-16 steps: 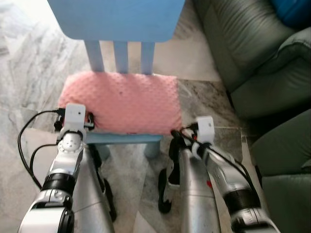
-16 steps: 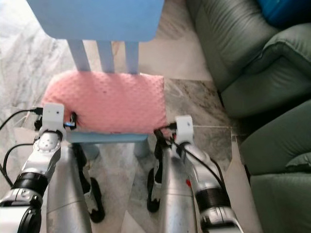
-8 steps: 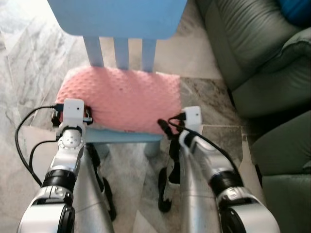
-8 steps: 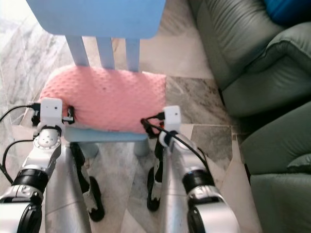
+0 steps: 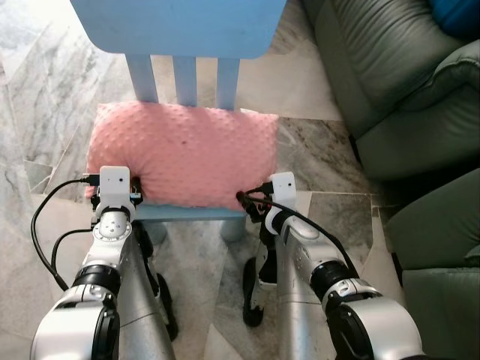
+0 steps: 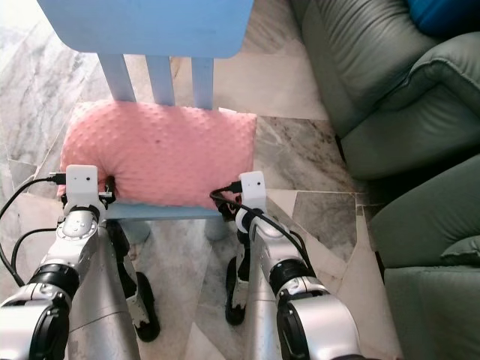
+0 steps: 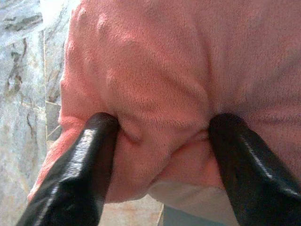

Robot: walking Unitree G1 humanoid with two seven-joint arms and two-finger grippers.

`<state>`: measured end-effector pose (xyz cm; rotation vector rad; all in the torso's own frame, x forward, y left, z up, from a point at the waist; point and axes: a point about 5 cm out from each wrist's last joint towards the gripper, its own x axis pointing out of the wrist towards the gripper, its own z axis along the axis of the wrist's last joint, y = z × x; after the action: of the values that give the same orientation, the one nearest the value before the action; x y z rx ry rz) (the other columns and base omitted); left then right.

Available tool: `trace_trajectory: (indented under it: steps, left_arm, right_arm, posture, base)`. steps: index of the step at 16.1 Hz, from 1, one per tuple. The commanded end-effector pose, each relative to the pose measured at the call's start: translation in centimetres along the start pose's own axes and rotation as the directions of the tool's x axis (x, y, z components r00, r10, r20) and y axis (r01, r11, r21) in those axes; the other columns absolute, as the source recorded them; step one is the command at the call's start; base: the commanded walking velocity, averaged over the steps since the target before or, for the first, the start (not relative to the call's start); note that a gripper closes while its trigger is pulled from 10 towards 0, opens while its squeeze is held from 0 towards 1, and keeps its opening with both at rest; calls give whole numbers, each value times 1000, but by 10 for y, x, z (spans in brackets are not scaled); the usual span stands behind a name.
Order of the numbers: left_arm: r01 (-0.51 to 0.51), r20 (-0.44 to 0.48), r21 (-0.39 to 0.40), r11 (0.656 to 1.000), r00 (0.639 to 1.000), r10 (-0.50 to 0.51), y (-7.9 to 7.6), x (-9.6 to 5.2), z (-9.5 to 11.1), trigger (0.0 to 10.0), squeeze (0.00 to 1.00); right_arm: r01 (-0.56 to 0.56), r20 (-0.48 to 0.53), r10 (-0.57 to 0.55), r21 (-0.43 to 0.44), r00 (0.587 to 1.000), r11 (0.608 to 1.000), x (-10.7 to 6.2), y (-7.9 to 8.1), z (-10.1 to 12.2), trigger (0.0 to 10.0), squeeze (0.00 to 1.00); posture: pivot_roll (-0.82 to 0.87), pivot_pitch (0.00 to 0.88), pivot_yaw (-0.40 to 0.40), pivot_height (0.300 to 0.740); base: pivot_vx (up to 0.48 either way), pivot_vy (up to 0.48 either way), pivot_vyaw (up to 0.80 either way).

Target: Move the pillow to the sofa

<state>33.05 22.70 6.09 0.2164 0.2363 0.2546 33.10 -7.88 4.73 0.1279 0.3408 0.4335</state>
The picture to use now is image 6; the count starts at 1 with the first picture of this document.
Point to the pink dotted plush pillow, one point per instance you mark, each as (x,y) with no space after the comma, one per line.
(165,154)

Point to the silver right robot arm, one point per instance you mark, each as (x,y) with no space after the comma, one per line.
(307,315)

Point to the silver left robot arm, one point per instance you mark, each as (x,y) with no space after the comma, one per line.
(45,307)

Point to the dark green leather sofa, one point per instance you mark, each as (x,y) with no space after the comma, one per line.
(390,112)

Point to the silver right robot leg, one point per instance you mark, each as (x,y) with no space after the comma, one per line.
(259,300)

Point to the silver robot leg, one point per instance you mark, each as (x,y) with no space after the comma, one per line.
(259,300)
(105,300)

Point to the silver left robot leg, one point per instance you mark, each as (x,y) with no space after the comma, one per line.
(105,300)

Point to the light blue wooden chair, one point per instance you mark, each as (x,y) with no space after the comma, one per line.
(146,22)

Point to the blue cushion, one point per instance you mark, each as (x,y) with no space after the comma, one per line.
(446,13)

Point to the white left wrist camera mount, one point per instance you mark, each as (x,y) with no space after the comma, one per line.
(82,181)

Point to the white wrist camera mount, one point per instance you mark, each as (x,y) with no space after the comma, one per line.
(253,186)
(82,181)

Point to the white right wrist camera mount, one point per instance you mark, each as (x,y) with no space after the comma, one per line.
(253,186)

